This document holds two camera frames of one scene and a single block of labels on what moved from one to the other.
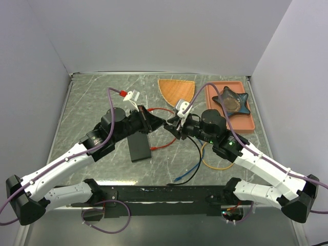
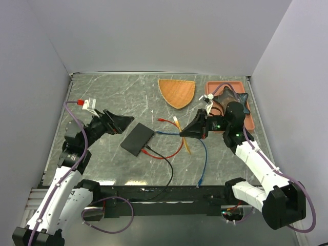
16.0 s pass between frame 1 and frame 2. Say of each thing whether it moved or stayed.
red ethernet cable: moved
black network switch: moved
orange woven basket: stayed
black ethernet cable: moved
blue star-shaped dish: stayed
